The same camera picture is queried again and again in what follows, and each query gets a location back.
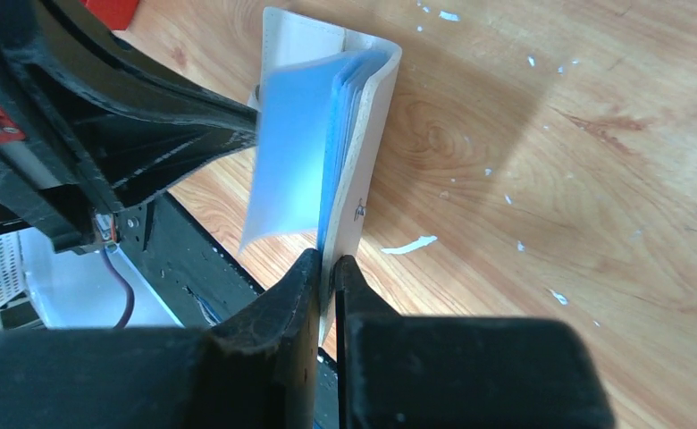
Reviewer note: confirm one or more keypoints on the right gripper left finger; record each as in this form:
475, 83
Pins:
263, 359

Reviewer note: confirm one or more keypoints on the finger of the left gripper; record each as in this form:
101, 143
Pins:
172, 127

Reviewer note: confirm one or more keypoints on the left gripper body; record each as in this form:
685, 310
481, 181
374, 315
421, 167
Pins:
23, 177

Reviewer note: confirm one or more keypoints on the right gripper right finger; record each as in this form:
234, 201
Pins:
355, 300

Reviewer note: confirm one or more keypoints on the beige card holder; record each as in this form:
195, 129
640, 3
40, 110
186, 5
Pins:
322, 104

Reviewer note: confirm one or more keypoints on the red object under arm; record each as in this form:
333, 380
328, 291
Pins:
115, 14

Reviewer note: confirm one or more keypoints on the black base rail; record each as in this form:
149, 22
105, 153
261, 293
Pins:
203, 285

